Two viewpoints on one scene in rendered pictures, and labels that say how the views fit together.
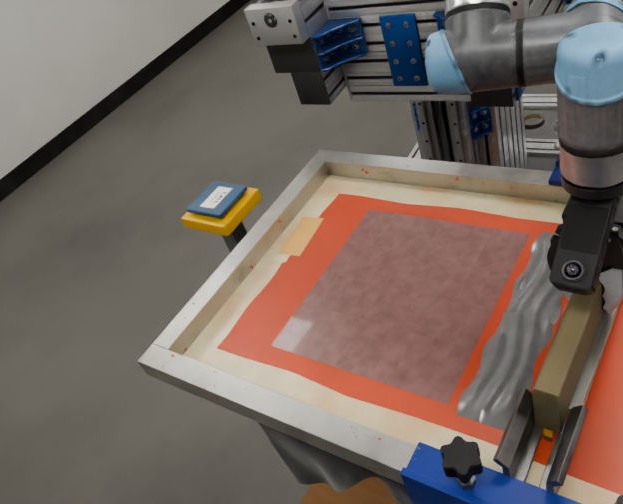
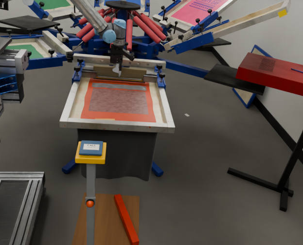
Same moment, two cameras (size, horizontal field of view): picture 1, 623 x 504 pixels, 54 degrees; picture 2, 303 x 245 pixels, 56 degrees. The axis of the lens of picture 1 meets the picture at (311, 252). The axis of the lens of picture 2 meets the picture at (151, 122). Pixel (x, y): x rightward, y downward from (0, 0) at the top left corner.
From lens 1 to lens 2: 2.07 m
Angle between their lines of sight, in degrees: 102
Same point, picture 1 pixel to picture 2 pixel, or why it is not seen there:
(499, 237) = (95, 91)
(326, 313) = (133, 109)
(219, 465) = not seen: outside the picture
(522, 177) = (76, 84)
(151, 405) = not seen: outside the picture
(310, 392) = (155, 105)
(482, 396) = (141, 88)
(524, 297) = (115, 86)
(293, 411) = (164, 99)
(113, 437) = not seen: outside the picture
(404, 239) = (100, 102)
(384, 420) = (153, 96)
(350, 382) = (149, 101)
